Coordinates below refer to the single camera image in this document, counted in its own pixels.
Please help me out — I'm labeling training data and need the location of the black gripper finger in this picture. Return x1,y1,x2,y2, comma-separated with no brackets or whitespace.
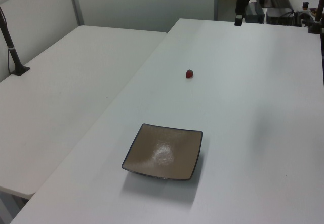
234,0,247,27

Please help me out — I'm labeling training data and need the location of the square brown ceramic plate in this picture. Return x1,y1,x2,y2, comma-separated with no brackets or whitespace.
121,123,203,181

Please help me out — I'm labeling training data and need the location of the black electronics device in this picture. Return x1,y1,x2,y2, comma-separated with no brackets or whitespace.
265,7,296,26

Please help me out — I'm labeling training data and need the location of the black table clamp stand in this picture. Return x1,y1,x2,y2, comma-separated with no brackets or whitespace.
307,0,324,34

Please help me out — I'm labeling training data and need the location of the white side table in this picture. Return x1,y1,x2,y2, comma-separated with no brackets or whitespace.
0,25,168,201

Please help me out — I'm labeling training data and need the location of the grey metal partition post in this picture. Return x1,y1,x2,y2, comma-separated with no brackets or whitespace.
67,0,85,27

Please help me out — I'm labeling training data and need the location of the black camera stand pole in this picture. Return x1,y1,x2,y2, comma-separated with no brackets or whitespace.
0,6,31,77

